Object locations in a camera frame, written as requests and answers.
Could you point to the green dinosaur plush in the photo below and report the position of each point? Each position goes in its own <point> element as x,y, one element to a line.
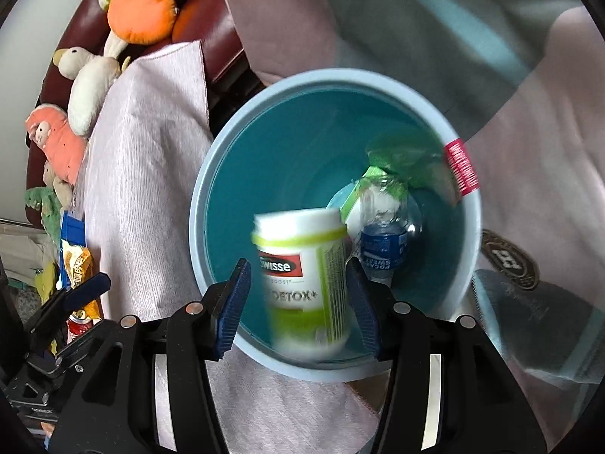
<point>45,208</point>

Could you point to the beige cloth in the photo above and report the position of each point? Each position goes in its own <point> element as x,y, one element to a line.
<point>23,250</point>

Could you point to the green plastic bag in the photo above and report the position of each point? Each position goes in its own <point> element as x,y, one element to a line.
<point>401,161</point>

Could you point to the beige small plush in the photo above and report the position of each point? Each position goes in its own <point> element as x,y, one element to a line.
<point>59,189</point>

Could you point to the white green supplement bottle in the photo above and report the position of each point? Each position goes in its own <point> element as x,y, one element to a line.
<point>302,302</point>

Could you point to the maroon leather sofa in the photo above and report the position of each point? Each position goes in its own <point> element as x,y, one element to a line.
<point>222,38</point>

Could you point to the blue snack packet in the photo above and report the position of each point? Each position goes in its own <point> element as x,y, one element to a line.
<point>71,231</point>

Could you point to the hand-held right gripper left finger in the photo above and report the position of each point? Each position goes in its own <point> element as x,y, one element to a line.
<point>231,307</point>

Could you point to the light blue plastic bin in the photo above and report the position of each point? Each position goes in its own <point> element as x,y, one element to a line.
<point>283,151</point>

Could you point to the white duck plush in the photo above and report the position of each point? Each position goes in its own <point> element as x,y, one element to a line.
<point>90,90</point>

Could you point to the yellow snack packet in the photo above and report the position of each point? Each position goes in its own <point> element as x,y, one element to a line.
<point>78,260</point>

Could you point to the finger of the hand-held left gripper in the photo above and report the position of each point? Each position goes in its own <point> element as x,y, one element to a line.
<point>87,289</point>
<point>75,340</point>

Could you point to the clear plastic water bottle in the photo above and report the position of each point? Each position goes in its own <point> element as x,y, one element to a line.
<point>380,246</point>

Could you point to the orange carrot plush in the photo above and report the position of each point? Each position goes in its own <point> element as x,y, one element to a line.
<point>142,9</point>

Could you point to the yellow green toy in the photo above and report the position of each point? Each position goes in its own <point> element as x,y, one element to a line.
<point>47,281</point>

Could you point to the red can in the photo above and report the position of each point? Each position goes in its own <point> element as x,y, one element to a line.
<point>80,326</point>

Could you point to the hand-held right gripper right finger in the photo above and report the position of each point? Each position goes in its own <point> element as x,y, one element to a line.
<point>365,314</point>

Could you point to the pink plush toy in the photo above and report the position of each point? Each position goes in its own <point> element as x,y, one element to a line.
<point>56,146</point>

